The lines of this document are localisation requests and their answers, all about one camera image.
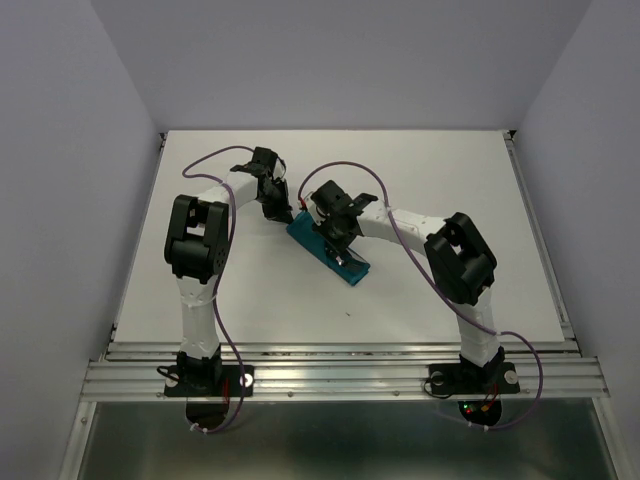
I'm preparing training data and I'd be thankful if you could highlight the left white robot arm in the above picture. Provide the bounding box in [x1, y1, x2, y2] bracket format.
[160, 147, 293, 395]

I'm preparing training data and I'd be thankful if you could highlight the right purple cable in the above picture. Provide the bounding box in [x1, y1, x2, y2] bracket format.
[298, 160, 547, 434]

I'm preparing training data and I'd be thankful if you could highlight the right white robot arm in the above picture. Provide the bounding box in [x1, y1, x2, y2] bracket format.
[300, 181, 504, 390]

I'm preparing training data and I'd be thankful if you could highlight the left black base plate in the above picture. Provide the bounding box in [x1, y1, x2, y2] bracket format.
[158, 364, 254, 398]

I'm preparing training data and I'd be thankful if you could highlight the aluminium rail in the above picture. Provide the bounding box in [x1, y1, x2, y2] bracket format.
[81, 339, 609, 403]
[502, 130, 581, 353]

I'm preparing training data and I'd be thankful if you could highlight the teal cloth napkin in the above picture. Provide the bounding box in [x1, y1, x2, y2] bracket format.
[286, 211, 370, 286]

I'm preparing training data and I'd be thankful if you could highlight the aluminium right side rail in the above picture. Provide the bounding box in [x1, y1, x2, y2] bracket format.
[502, 130, 581, 353]

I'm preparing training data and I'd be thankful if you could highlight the metal knife black handle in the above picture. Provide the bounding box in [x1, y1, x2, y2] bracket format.
[329, 250, 369, 275]

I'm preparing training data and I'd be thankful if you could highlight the aluminium front rail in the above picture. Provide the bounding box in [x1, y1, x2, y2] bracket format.
[81, 339, 609, 403]

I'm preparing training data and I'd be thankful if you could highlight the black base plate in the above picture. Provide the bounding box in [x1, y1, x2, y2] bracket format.
[425, 362, 520, 397]
[158, 364, 254, 398]

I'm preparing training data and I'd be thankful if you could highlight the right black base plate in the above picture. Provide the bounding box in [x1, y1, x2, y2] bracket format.
[425, 362, 520, 397]

